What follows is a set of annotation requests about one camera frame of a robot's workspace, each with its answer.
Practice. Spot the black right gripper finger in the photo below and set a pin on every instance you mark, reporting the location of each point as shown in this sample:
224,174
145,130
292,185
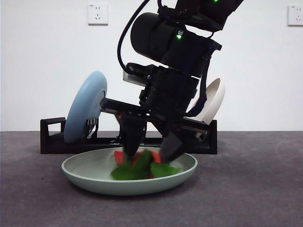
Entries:
171,146
132,137

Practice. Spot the beige plate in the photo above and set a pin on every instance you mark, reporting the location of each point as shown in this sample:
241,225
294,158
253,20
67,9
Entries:
216,99

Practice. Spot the white wall socket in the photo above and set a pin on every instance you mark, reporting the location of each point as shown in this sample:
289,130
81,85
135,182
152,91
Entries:
296,15
98,14

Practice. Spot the green plate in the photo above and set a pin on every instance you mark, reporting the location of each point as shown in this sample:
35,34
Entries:
94,179

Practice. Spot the black plate rack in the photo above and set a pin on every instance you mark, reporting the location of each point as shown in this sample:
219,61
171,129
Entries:
54,146

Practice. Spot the blue plate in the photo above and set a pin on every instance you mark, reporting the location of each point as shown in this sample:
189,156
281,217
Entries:
82,106

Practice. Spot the orange carrot with green leaves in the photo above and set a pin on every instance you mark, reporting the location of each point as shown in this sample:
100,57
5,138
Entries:
127,172

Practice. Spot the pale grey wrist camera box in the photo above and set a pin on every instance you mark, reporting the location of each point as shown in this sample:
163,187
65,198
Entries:
132,79

